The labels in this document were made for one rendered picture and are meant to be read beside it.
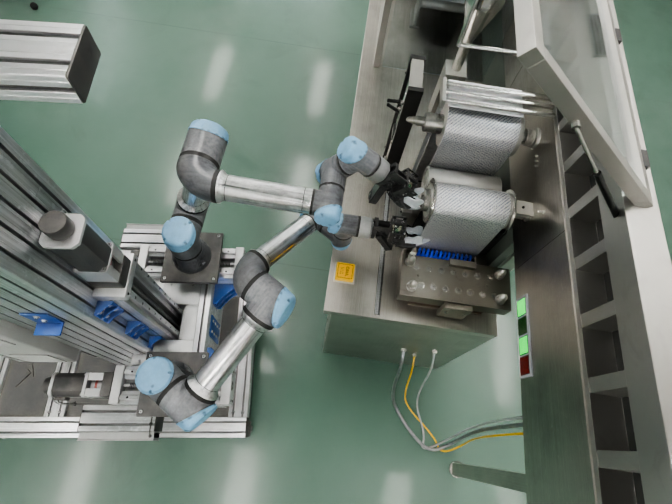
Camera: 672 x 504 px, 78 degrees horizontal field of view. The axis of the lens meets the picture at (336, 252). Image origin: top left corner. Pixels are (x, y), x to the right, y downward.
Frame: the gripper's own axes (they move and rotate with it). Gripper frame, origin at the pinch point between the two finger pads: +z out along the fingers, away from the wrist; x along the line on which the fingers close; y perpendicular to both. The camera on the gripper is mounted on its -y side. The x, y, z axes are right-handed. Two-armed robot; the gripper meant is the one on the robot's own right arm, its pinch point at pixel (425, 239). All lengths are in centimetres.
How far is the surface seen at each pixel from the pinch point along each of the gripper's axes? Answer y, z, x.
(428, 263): -6.0, 2.9, -6.5
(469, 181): 14.4, 10.6, 17.1
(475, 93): 37, 4, 34
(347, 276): -16.6, -25.3, -12.1
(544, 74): 86, -4, -14
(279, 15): -109, -106, 247
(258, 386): -109, -61, -47
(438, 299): -6.0, 7.0, -19.7
